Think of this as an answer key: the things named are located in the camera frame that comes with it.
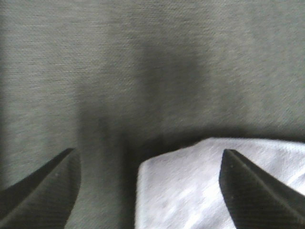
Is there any black table mat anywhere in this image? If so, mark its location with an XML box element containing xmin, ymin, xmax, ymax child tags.
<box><xmin>0</xmin><ymin>0</ymin><xmax>305</xmax><ymax>229</ymax></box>

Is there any grey microfibre towel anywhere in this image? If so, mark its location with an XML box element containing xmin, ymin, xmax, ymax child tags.
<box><xmin>135</xmin><ymin>138</ymin><xmax>305</xmax><ymax>229</ymax></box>

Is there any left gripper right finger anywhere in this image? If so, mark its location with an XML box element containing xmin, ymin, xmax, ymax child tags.
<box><xmin>219</xmin><ymin>149</ymin><xmax>305</xmax><ymax>229</ymax></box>

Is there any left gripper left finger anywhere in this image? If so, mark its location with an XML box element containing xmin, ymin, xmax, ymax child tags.
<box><xmin>0</xmin><ymin>148</ymin><xmax>81</xmax><ymax>229</ymax></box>

